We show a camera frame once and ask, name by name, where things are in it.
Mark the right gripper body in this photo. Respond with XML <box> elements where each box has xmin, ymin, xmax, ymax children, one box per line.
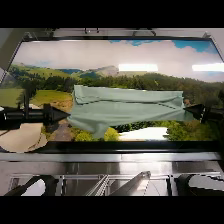
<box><xmin>182</xmin><ymin>103</ymin><xmax>206</xmax><ymax>122</ymax></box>

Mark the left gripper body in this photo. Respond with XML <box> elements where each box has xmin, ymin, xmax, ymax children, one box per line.
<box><xmin>42</xmin><ymin>103</ymin><xmax>72</xmax><ymax>128</ymax></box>

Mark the pale green shirt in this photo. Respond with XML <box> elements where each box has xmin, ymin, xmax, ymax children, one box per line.
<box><xmin>66</xmin><ymin>84</ymin><xmax>196</xmax><ymax>140</ymax></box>

